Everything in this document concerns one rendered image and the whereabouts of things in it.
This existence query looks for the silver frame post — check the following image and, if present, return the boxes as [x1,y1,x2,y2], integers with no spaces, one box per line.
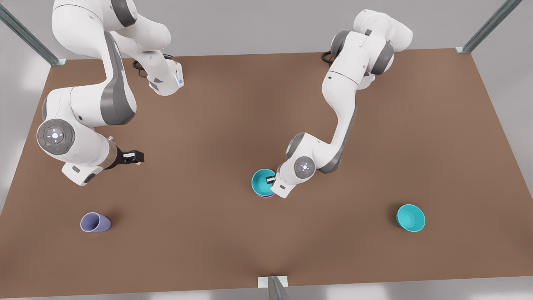
[258,275,289,300]
[0,4,67,66]
[456,0,523,54]

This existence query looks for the lavender cup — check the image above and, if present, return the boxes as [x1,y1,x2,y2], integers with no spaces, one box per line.
[80,212,112,233]

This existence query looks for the teal blue bowl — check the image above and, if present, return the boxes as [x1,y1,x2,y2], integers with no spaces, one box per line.
[396,204,426,233]
[252,168,278,197]

